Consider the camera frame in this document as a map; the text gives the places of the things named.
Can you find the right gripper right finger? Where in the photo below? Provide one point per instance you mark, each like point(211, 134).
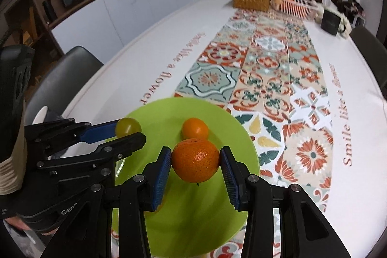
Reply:
point(304, 230)

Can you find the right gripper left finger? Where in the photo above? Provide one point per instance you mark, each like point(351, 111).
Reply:
point(88, 232)

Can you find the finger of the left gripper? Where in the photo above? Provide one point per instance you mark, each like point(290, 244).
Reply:
point(105, 153)
point(69, 132)

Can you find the small green tomato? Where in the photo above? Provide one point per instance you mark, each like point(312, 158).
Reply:
point(127, 126)

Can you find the large orange mandarin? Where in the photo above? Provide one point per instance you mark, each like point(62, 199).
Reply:
point(195, 160)

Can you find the left hand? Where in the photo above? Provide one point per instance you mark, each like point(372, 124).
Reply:
point(19, 224)

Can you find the dark blue mug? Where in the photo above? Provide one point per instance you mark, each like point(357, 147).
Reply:
point(46, 115)

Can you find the grey chair near left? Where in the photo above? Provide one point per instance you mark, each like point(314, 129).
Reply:
point(61, 84)

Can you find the grey chair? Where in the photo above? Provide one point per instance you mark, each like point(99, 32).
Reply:
point(61, 84)
point(373, 52)

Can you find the green round plate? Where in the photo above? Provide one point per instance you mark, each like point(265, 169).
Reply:
point(195, 216)

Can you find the small orange on plate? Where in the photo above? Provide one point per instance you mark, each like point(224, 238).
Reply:
point(195, 128)

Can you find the patterned table runner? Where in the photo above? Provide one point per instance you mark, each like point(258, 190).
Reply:
point(259, 88)

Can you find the grey chair far right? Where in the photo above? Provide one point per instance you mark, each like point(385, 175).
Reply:
point(373, 52)

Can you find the black mug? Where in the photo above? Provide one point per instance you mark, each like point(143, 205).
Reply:
point(332, 23)

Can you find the white cloth bundle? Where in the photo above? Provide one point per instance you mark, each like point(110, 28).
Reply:
point(328, 4)

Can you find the white wire fruit basket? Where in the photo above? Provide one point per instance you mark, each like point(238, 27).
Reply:
point(302, 9)

